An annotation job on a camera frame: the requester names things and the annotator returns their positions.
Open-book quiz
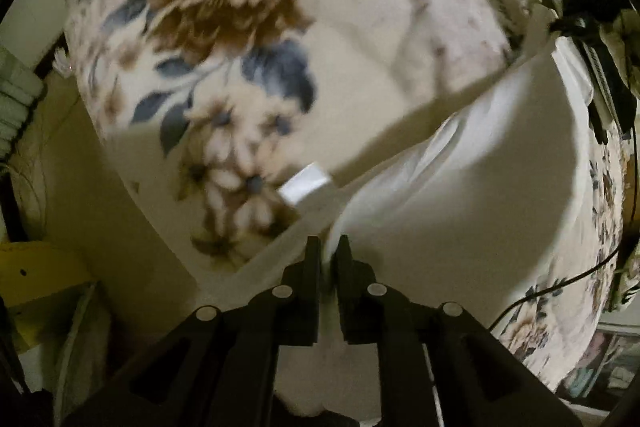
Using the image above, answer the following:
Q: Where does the white t-shirt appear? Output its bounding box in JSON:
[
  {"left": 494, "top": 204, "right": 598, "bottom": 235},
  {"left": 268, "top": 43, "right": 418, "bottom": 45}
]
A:
[{"left": 271, "top": 36, "right": 601, "bottom": 421}]

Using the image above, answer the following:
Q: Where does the black cable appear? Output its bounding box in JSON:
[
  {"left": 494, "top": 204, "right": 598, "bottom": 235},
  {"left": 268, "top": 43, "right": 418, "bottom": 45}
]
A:
[{"left": 487, "top": 246, "right": 622, "bottom": 333}]

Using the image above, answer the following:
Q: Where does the floral fleece bed blanket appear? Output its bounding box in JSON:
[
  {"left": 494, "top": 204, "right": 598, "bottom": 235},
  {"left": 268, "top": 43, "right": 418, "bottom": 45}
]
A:
[{"left": 65, "top": 0, "right": 624, "bottom": 389}]

